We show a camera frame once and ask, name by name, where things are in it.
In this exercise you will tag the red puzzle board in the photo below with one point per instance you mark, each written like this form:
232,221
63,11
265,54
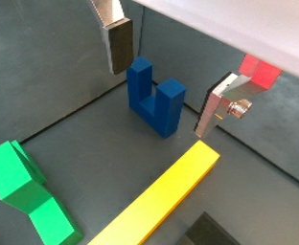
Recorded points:
262,73

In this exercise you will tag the black angle bracket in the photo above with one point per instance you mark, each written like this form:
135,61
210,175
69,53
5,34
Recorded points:
206,232

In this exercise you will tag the yellow long bar block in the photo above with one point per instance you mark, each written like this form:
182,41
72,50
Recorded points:
143,216

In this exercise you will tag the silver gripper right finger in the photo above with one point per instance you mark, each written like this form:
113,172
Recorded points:
226,99

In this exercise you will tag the blue U-shaped block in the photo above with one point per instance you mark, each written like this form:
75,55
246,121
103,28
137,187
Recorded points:
160,108

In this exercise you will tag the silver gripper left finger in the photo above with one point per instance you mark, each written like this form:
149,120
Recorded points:
117,34

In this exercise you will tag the green zigzag block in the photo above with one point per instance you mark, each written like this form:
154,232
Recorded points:
22,191

